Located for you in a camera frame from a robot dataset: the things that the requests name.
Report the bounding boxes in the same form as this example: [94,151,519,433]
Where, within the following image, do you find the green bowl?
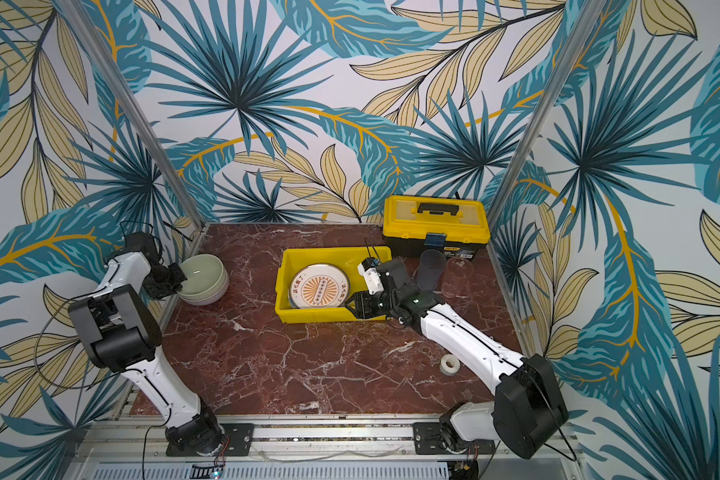
[178,254,227,298]

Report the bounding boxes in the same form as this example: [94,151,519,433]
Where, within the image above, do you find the blue translucent plastic cup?
[415,249,447,291]

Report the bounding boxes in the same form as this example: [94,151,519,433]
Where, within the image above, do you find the orange sunburst plate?
[288,263,350,309]

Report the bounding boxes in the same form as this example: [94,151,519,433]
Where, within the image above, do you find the grey bowl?
[178,273,229,306]

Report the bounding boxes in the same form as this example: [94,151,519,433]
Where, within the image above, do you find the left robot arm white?
[68,232,225,456]

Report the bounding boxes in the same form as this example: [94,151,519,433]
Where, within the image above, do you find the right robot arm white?
[346,258,569,459]

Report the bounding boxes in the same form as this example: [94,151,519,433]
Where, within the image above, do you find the yellow plastic bin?
[275,246,392,324]

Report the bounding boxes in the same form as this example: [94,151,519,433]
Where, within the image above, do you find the white tape roll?
[439,354,461,376]

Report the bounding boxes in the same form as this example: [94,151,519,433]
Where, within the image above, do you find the yellow black toolbox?
[382,195,491,260]

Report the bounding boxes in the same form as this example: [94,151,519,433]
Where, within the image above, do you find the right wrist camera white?
[357,257,384,295]

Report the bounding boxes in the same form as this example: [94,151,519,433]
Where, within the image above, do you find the metal base rail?
[64,414,591,479]

